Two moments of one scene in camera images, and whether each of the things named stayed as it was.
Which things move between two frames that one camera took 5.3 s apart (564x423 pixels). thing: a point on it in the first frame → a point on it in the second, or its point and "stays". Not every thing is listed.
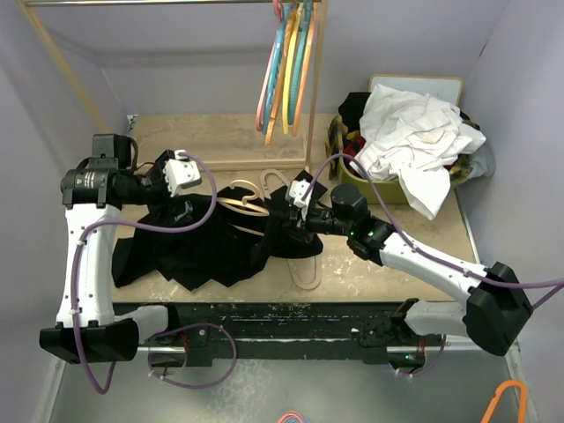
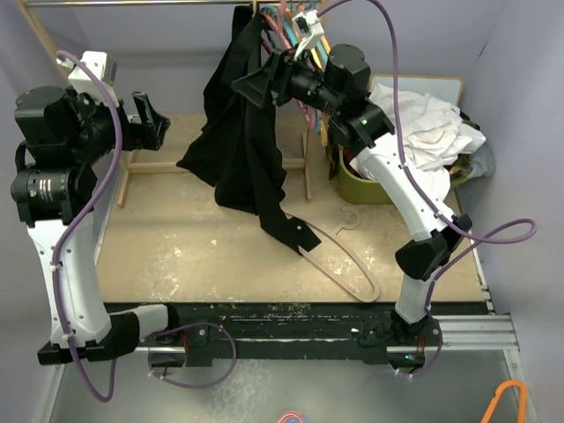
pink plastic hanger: (278, 11) → (283, 25)
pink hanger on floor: (291, 412) stays
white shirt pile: (412, 138) stays
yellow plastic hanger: (289, 69) → (314, 53)
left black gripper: (158, 170) → (148, 133)
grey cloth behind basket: (483, 162) stays
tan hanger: (319, 255) → (322, 234)
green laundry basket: (390, 191) stays
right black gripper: (299, 220) → (275, 76)
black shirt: (203, 240) → (239, 150)
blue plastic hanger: (274, 72) → (273, 11)
